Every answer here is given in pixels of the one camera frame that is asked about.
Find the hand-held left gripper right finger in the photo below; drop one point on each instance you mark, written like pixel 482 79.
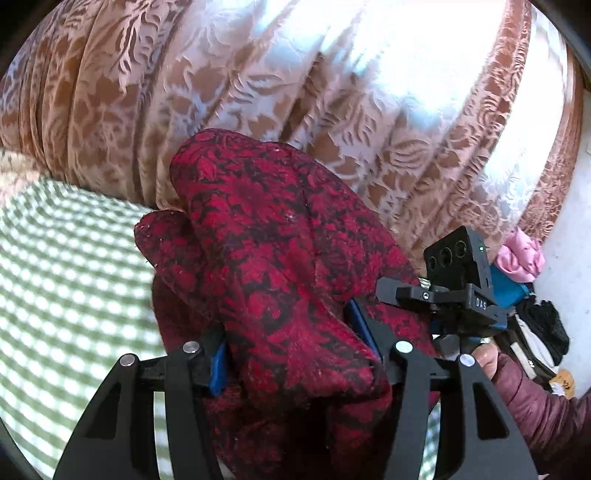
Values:
pixel 364 325

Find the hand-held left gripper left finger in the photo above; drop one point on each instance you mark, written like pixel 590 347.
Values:
pixel 217 374

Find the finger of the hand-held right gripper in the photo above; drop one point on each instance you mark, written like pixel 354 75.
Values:
pixel 411 291

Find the red black patterned garment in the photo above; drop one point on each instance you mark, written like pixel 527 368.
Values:
pixel 281 258

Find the pile of dark clothes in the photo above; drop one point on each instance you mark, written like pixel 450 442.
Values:
pixel 547 325

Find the person's right hand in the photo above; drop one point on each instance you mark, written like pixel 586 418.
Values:
pixel 485 362

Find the blue cloth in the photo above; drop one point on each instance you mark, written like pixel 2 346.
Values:
pixel 510 288

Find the pink cloth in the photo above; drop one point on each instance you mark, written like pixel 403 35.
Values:
pixel 519 258

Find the yellow tag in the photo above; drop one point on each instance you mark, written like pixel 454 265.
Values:
pixel 564 383

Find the green white checked bed sheet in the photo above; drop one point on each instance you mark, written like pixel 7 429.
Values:
pixel 69 286

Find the brown floral curtain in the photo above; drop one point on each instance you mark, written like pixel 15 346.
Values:
pixel 295 92

